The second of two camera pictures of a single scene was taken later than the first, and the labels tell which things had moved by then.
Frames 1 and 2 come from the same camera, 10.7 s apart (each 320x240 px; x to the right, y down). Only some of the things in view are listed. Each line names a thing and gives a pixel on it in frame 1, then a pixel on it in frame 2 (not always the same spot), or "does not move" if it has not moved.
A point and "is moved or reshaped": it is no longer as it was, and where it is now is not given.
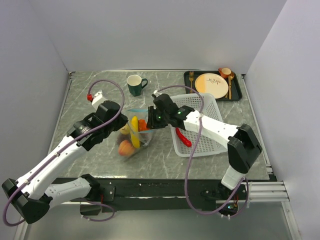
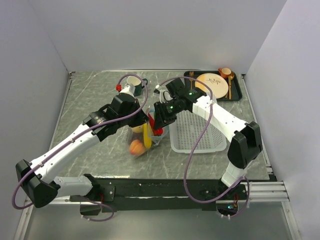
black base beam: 161,193 does not move
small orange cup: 225,72 does not move
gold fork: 191,78 does not move
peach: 125,148 -> 136,147
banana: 134,130 -> 147,141
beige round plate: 211,83 does not move
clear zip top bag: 136,136 is moved or reshaped
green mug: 134,84 does not move
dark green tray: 190,77 does not move
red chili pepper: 186,141 -> 157,131
